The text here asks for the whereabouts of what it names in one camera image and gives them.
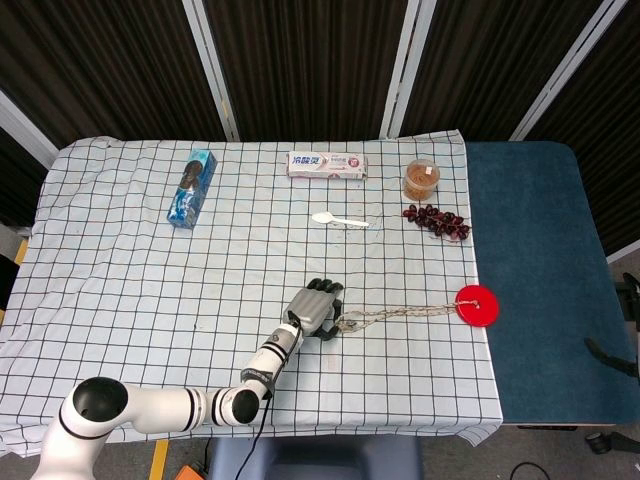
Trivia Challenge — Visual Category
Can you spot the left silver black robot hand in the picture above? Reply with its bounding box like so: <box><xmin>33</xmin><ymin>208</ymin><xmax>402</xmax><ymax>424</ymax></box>
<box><xmin>281</xmin><ymin>277</ymin><xmax>347</xmax><ymax>342</ymax></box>

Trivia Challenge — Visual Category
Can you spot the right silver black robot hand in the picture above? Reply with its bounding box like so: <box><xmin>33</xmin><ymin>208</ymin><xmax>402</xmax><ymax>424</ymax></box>
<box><xmin>583</xmin><ymin>337</ymin><xmax>640</xmax><ymax>379</ymax></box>

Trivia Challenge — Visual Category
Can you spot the beige braided rope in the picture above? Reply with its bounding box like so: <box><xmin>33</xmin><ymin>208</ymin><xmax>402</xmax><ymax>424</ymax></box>
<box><xmin>333</xmin><ymin>298</ymin><xmax>482</xmax><ymax>335</ymax></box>

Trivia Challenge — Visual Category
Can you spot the red disc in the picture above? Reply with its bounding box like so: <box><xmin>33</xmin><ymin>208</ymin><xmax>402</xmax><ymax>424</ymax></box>
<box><xmin>454</xmin><ymin>284</ymin><xmax>501</xmax><ymax>329</ymax></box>

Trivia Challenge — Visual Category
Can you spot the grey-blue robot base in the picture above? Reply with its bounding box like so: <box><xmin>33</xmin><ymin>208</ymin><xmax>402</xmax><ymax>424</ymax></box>
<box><xmin>207</xmin><ymin>435</ymin><xmax>424</xmax><ymax>480</ymax></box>

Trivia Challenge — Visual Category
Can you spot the black chair base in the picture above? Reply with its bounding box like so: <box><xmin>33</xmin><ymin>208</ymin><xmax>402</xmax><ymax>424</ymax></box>
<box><xmin>584</xmin><ymin>430</ymin><xmax>640</xmax><ymax>456</ymax></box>

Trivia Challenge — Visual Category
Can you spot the white plastic spoon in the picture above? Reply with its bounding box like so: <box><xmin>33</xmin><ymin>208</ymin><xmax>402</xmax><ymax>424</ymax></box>
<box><xmin>311</xmin><ymin>210</ymin><xmax>371</xmax><ymax>229</ymax></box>

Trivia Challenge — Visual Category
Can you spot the white checked tablecloth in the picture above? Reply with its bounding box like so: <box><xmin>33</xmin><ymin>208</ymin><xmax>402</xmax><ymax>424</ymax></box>
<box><xmin>0</xmin><ymin>130</ymin><xmax>503</xmax><ymax>457</ymax></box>

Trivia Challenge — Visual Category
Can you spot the white pink toothpaste box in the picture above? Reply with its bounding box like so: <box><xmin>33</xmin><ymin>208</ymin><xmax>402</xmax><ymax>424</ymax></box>
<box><xmin>286</xmin><ymin>151</ymin><xmax>370</xmax><ymax>180</ymax></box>

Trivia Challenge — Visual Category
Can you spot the dark red grape bunch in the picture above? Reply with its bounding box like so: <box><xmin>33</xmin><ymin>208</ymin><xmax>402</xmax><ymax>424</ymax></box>
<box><xmin>402</xmin><ymin>203</ymin><xmax>472</xmax><ymax>244</ymax></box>

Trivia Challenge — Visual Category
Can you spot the clear jar with brown filling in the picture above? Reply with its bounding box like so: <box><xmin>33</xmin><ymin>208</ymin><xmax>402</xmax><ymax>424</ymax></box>
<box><xmin>402</xmin><ymin>158</ymin><xmax>441</xmax><ymax>202</ymax></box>

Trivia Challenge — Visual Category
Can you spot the blue cookie box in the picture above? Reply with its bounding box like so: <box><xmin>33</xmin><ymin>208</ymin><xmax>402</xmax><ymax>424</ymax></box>
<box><xmin>166</xmin><ymin>148</ymin><xmax>218</xmax><ymax>231</ymax></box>

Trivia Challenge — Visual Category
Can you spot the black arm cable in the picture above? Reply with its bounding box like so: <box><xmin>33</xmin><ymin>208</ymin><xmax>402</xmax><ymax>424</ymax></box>
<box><xmin>233</xmin><ymin>319</ymin><xmax>305</xmax><ymax>480</ymax></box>

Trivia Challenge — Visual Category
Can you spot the black floor cable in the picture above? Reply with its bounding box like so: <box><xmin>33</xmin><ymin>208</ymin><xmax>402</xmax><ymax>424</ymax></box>
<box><xmin>507</xmin><ymin>461</ymin><xmax>541</xmax><ymax>480</ymax></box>

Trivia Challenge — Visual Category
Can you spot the white partition frame post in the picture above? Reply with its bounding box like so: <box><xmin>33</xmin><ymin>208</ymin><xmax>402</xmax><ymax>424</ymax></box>
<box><xmin>378</xmin><ymin>0</ymin><xmax>427</xmax><ymax>140</ymax></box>
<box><xmin>509</xmin><ymin>0</ymin><xmax>629</xmax><ymax>142</ymax></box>
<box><xmin>0</xmin><ymin>88</ymin><xmax>60</xmax><ymax>157</ymax></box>
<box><xmin>181</xmin><ymin>0</ymin><xmax>242</xmax><ymax>142</ymax></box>

